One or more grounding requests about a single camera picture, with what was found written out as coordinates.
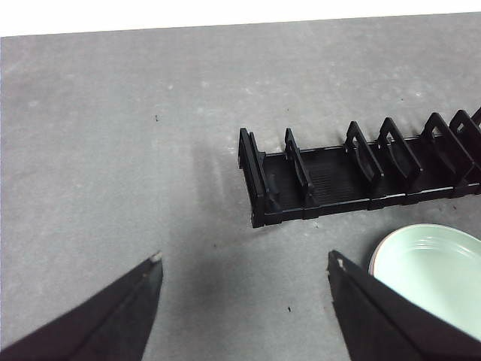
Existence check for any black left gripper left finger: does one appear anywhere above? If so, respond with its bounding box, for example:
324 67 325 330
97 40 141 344
0 252 164 361

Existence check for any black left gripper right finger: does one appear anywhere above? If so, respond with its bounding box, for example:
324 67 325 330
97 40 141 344
326 250 481 361

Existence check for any green round plate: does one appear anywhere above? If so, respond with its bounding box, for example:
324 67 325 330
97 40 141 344
370 223 481 335

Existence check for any black plastic dish rack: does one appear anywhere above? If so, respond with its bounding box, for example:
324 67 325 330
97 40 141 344
237 106 481 229

